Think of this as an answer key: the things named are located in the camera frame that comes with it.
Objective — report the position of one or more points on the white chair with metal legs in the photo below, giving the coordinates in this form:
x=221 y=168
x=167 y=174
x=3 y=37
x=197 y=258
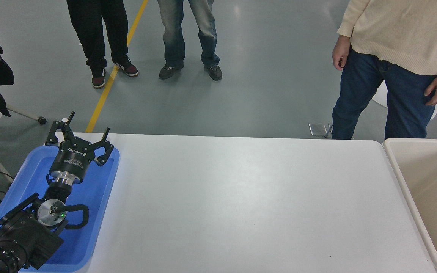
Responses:
x=379 y=96

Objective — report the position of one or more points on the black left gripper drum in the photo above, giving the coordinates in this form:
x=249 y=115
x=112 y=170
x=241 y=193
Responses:
x=72 y=159

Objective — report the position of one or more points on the person in blue jeans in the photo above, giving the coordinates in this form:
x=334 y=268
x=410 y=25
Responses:
x=359 y=87

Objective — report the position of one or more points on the blue plastic tray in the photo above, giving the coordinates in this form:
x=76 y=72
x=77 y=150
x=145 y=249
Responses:
x=93 y=189

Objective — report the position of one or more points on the large pale bin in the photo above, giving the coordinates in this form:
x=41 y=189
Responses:
x=431 y=182

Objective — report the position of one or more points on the person in grey jeans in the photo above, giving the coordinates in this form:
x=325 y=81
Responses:
x=175 y=34

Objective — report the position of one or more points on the person in black trousers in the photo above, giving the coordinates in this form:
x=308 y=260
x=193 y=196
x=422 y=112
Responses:
x=97 y=34

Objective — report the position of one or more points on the person's right hand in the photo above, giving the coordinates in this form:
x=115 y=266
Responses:
x=340 y=51

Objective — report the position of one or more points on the chair with caster leg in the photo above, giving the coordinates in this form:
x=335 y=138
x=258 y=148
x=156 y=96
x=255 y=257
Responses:
x=25 y=114

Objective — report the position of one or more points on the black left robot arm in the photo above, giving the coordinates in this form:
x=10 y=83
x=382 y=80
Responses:
x=25 y=231

